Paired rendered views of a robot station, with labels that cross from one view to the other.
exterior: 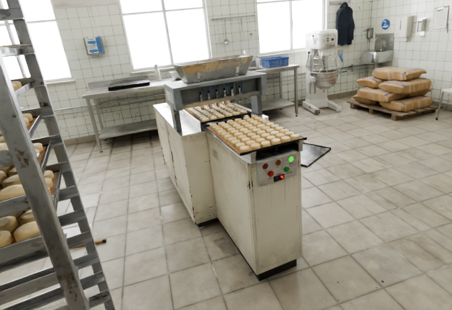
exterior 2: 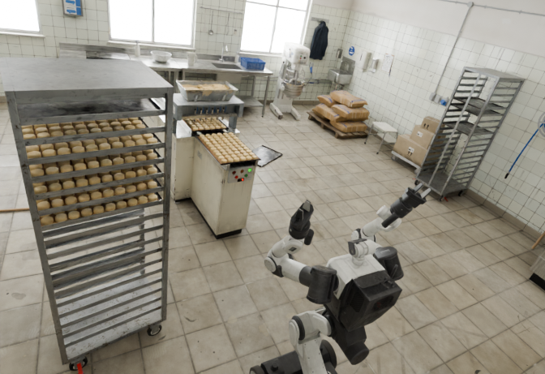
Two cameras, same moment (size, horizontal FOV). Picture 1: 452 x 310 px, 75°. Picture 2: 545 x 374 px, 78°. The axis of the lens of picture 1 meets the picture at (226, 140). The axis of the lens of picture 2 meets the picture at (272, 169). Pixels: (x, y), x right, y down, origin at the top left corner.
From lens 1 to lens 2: 1.47 m
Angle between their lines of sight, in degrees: 19
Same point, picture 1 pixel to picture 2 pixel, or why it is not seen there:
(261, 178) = (230, 178)
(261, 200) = (228, 191)
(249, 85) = (230, 108)
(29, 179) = (167, 182)
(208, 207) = (186, 189)
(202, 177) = (185, 168)
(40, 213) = (167, 193)
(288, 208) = (242, 198)
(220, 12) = (209, 2)
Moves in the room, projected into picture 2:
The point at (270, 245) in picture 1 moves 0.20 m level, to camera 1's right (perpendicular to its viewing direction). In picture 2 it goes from (228, 218) to (247, 218)
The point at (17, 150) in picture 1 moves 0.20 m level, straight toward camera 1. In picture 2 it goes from (167, 174) to (190, 191)
